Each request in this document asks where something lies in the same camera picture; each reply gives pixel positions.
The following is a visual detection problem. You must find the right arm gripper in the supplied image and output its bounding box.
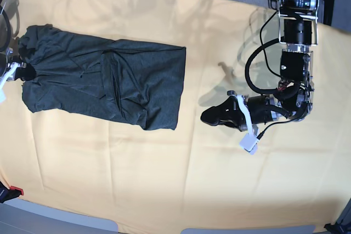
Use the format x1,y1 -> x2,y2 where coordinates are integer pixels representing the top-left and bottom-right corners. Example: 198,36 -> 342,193
1,49 -> 36,90

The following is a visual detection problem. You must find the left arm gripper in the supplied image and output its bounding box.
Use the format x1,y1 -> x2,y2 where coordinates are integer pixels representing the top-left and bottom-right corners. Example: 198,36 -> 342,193
200,90 -> 258,135

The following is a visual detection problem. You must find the dark green long-sleeve shirt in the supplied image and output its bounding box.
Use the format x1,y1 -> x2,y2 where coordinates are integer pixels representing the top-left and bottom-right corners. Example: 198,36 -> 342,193
18,25 -> 186,130

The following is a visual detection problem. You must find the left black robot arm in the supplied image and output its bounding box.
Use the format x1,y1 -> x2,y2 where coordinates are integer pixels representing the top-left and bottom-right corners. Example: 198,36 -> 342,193
200,0 -> 320,132

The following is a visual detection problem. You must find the red and black clamp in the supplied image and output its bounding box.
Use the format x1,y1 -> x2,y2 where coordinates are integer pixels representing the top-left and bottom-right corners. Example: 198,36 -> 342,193
0,182 -> 24,203

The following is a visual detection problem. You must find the yellow table cloth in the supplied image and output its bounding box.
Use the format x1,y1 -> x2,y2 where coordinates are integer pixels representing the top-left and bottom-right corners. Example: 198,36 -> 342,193
1,0 -> 350,233

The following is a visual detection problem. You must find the black clamp right corner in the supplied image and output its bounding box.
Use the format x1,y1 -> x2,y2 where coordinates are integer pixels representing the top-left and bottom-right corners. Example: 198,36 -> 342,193
324,223 -> 351,234

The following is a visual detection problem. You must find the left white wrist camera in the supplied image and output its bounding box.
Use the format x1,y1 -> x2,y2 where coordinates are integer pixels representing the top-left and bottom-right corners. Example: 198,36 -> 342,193
239,133 -> 259,155

